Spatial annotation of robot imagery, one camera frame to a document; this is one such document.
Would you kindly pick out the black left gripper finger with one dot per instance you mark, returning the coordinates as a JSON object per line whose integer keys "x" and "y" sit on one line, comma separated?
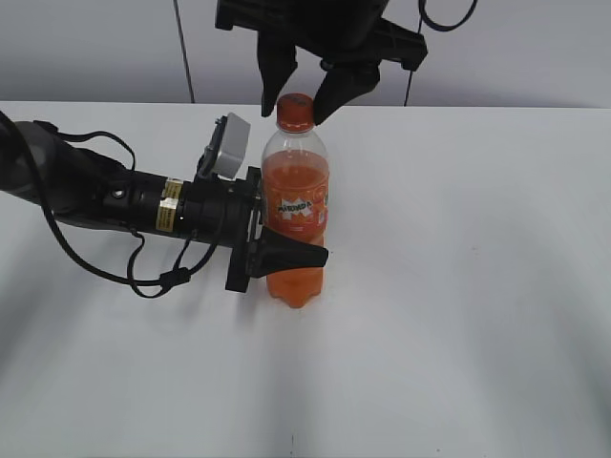
{"x": 272, "y": 252}

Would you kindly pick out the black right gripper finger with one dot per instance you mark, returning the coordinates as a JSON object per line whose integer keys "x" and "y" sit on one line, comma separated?
{"x": 277, "y": 61}
{"x": 343, "y": 83}

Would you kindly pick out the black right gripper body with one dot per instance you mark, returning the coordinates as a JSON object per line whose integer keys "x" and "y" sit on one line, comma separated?
{"x": 338, "y": 32}

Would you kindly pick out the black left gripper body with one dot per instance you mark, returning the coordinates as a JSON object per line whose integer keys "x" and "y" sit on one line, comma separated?
{"x": 224, "y": 213}

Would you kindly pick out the orange bottle cap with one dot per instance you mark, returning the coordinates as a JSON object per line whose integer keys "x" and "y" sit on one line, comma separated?
{"x": 295, "y": 113}

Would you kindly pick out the orange Mirinda soda bottle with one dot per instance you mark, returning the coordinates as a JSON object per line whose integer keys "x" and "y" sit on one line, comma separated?
{"x": 295, "y": 199}

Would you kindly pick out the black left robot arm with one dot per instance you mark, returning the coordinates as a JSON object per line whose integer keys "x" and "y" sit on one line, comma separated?
{"x": 76, "y": 186}

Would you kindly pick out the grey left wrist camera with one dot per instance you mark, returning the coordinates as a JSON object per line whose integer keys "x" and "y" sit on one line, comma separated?
{"x": 225, "y": 152}

